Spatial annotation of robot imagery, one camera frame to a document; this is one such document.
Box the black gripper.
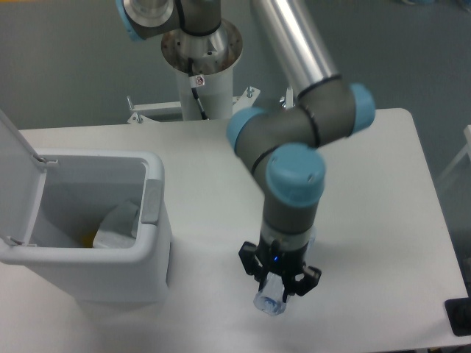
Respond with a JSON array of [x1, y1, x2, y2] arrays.
[[238, 227, 322, 302]]

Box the clear plastic water bottle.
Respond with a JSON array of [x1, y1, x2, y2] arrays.
[[254, 227, 316, 316]]

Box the white paper bag trash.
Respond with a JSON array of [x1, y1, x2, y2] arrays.
[[93, 201, 140, 249]]

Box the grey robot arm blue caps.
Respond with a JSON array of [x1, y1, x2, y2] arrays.
[[116, 1, 375, 302]]

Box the white trash can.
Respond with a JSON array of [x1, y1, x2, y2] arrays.
[[1, 149, 171, 302]]

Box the yellow trash piece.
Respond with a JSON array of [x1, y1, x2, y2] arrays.
[[79, 231, 96, 249]]

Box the white trash can lid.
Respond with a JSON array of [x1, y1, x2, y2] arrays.
[[1, 113, 57, 246]]

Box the black device at table edge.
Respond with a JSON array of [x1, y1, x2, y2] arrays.
[[445, 297, 470, 337]]

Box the white pedestal base frame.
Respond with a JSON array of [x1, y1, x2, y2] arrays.
[[127, 86, 261, 124]]

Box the black cable on pedestal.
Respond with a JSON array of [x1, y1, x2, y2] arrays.
[[186, 57, 210, 121]]

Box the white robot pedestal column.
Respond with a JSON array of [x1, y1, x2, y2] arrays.
[[161, 19, 243, 120]]

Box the white frame at right edge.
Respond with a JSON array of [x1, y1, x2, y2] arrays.
[[438, 125, 470, 188]]

